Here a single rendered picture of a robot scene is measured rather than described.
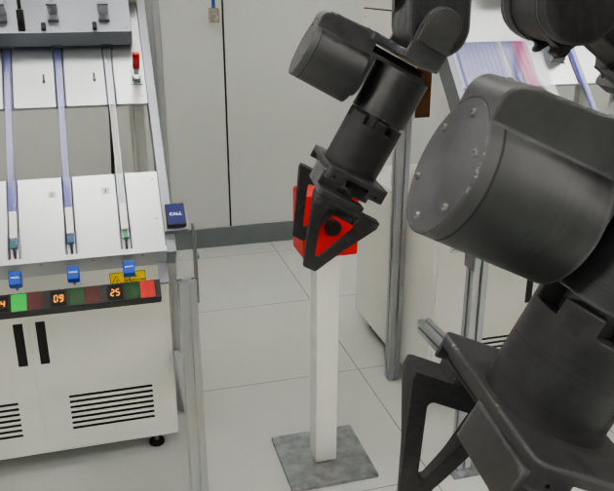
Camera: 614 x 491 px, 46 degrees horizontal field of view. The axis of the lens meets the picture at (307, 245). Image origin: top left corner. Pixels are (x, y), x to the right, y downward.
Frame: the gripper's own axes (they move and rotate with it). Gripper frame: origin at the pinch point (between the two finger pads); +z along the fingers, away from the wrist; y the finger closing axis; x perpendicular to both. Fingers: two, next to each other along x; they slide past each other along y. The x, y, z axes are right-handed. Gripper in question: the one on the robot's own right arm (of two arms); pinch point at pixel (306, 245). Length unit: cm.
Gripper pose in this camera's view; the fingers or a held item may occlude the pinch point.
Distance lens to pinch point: 74.3
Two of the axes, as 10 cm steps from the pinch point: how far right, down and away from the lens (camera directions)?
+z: -4.7, 8.5, 2.2
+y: 1.2, 3.1, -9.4
